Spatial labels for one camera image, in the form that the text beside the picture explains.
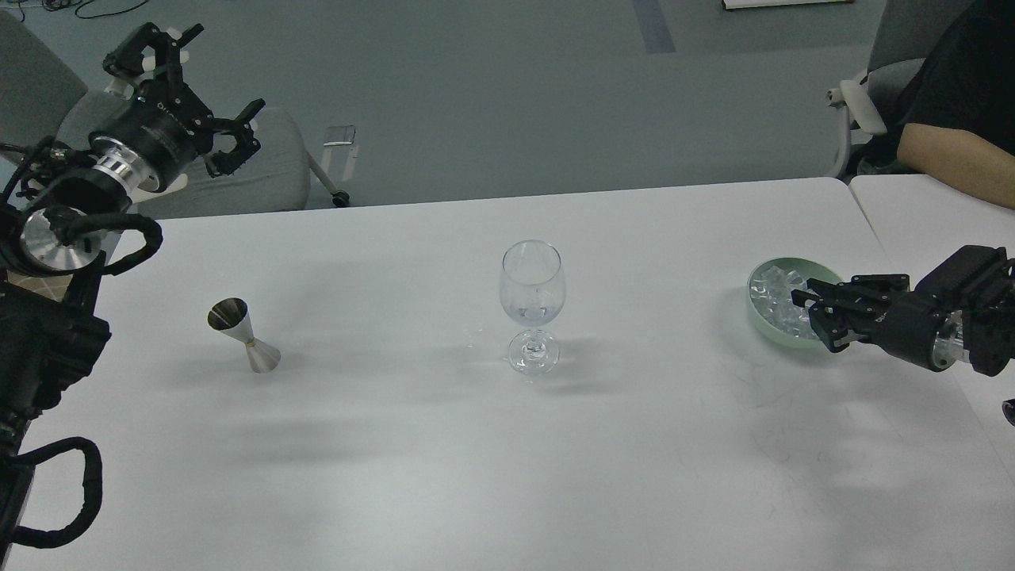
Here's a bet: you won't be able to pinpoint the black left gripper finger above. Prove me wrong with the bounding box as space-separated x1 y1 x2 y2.
102 22 205 100
193 98 266 179

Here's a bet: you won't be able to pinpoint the person in black shirt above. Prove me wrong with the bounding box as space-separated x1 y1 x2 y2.
856 1 1014 176

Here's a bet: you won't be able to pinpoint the grey office chair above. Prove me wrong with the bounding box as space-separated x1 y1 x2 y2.
1 11 350 220

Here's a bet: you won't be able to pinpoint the person's forearm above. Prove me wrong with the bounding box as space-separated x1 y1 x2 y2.
898 123 1014 209

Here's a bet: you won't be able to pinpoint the steel cocktail jigger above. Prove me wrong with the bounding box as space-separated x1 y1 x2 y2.
207 297 282 374

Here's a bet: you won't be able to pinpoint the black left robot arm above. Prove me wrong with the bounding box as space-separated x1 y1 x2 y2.
1 23 265 554

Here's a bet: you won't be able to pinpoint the metal floor plate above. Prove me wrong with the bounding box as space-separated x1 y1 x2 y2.
322 125 358 148

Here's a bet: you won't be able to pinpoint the green bowl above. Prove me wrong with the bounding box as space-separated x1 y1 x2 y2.
745 257 841 350

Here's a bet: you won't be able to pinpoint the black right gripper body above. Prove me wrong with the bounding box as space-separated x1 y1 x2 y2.
856 292 952 372

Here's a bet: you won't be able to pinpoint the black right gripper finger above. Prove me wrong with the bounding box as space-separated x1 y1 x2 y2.
791 274 910 312
807 306 860 353

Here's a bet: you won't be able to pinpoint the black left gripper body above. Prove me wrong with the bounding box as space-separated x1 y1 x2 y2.
88 83 214 193

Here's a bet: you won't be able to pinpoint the clear ice cubes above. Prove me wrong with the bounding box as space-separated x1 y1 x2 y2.
748 264 818 341

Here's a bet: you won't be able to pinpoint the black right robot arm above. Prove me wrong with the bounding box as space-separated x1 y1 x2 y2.
791 245 1014 377

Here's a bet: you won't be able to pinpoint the clear wine glass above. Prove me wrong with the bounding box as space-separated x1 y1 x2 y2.
498 240 568 375

